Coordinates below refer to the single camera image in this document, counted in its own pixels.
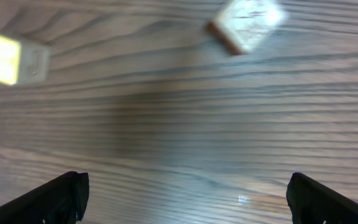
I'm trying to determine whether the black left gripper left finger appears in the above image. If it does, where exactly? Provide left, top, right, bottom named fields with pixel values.
left=0, top=171, right=90, bottom=224

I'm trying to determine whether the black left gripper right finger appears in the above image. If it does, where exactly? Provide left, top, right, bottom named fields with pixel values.
left=286, top=172, right=358, bottom=224

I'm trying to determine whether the red C wooden block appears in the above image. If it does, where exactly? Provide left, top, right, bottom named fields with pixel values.
left=204, top=0, right=287, bottom=57

